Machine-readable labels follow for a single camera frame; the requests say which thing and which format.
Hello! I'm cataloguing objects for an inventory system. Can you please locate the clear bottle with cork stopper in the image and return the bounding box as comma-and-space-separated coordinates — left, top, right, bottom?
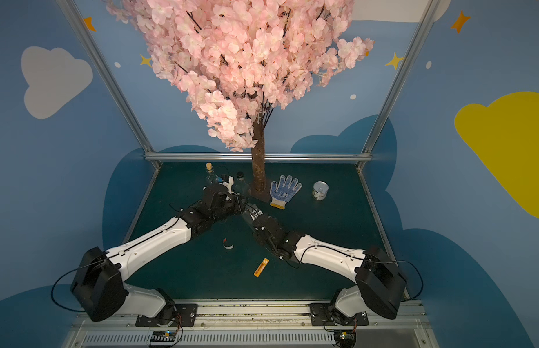
206, 162, 218, 186

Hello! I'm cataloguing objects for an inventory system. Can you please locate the clear bottle with black cap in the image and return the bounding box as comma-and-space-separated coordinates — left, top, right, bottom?
234, 171, 251, 197

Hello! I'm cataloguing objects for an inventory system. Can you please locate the orange yellow bottle label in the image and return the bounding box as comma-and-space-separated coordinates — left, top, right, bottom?
253, 258, 269, 278

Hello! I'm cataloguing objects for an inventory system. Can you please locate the red bottle label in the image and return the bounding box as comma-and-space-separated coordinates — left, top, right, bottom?
222, 239, 234, 250

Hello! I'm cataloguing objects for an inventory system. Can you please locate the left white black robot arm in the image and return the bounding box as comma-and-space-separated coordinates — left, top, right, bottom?
70, 184, 248, 326

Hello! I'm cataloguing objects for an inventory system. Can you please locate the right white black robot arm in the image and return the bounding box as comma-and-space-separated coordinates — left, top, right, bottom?
243, 207, 407, 323

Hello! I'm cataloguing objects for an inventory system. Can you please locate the blue dotted white work glove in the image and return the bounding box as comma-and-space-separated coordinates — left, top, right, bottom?
270, 175, 303, 210

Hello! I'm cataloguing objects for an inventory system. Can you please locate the small metal tin can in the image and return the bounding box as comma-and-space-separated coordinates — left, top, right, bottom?
312, 181, 330, 201

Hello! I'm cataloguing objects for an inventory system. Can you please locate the right small circuit board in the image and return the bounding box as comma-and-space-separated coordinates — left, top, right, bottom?
333, 331, 356, 348

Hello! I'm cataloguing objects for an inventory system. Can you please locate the small circuit board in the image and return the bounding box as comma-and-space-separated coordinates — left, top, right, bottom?
148, 331, 177, 347
333, 331, 356, 348

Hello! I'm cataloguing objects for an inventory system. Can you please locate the pink cherry blossom tree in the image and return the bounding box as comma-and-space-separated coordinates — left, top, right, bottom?
106, 0, 375, 190

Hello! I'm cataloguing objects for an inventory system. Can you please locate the left small circuit board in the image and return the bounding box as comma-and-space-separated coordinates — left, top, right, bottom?
148, 331, 177, 347

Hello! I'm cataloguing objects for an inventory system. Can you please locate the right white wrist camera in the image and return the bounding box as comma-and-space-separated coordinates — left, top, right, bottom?
246, 204, 263, 220

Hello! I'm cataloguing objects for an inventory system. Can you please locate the tree metal base plate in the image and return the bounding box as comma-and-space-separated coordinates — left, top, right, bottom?
249, 185, 272, 203

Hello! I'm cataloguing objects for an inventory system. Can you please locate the aluminium back frame bar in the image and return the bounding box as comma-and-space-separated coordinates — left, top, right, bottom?
144, 151, 373, 164

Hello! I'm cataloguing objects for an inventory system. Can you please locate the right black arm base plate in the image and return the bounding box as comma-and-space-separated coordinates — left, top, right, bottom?
308, 302, 369, 327

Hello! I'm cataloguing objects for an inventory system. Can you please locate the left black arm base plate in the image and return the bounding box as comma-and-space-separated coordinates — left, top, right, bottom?
135, 304, 198, 328

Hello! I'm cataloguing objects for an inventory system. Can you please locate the aluminium front rail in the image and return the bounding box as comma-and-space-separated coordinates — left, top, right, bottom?
63, 300, 439, 347

